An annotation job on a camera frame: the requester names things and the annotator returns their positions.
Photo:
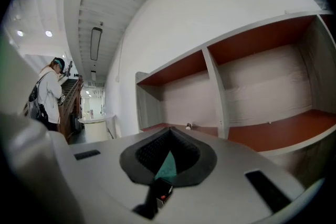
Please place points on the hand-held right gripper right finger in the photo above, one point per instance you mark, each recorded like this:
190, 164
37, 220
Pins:
231, 165

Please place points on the wooden shelf unit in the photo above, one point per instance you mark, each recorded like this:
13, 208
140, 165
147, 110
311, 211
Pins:
262, 91

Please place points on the wooden staircase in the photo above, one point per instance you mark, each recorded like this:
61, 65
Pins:
72, 102

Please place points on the round ceiling spotlight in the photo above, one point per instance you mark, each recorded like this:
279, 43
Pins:
20, 33
48, 33

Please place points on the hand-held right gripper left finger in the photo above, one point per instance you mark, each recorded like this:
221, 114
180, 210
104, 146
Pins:
110, 178

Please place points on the long black ceiling lamp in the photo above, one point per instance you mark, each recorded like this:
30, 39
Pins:
96, 43

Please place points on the small white bottle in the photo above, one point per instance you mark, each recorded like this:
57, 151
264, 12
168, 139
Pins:
188, 126

